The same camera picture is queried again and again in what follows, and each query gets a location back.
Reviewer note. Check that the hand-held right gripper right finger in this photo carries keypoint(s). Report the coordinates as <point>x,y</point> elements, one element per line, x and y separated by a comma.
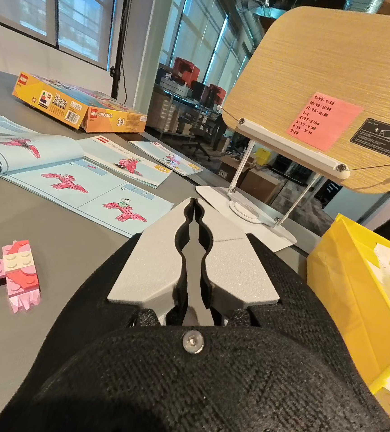
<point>245,270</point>

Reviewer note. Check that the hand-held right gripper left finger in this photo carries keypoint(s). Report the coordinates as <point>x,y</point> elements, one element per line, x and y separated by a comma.
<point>141,270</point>

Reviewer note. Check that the red pink cream brick body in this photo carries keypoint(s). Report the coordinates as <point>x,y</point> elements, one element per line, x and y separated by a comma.
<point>19,276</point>

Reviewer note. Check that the cardboard box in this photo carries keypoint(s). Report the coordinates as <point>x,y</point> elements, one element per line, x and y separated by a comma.
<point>259,184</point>

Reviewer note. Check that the yellow plastic bin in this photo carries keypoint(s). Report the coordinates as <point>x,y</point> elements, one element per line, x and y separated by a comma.
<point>343,303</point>

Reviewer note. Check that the yellow stool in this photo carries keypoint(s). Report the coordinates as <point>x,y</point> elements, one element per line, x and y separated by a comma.
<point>262,157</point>

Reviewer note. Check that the closed instruction booklet yellow badge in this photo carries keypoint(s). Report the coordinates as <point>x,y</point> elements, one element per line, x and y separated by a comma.
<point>114,153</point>

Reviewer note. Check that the thin closed instruction booklet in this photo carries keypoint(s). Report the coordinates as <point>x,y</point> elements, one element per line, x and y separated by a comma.
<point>147,150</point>

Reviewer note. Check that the black office chair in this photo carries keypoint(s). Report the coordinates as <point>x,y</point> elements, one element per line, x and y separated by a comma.
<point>198,145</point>

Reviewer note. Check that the open light blue instruction booklet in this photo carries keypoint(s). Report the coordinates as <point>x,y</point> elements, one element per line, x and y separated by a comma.
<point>63,152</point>

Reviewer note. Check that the orange toy brick box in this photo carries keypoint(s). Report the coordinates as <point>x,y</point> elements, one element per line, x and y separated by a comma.
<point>114,121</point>

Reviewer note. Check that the pink sticky note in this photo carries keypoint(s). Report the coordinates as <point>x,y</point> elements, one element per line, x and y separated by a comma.
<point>333,135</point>

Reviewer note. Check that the metal storage shelf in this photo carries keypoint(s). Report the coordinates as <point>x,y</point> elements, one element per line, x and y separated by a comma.
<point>168,108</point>

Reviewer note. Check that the red black machine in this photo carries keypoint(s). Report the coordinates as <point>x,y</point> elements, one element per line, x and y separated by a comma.
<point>217,92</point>
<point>185,69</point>

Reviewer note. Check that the black tripod stand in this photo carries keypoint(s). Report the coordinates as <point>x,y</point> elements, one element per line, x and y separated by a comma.
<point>115,86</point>

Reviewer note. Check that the wooden book stand white base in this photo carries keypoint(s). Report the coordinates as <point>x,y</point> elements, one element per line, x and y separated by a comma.
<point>299,50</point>

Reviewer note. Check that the window with dark frame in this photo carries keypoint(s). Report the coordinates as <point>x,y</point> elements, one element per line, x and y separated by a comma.
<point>76,30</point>

